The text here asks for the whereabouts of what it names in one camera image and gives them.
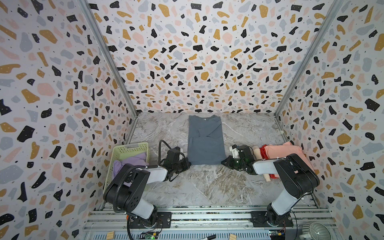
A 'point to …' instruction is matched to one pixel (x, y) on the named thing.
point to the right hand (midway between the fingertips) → (219, 159)
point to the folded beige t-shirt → (258, 156)
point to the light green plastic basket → (123, 151)
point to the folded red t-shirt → (264, 156)
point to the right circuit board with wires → (275, 234)
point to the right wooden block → (232, 237)
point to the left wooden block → (110, 235)
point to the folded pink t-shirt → (283, 150)
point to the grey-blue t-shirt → (205, 141)
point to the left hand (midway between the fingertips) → (192, 161)
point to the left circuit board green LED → (148, 235)
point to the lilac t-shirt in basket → (136, 160)
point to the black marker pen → (211, 237)
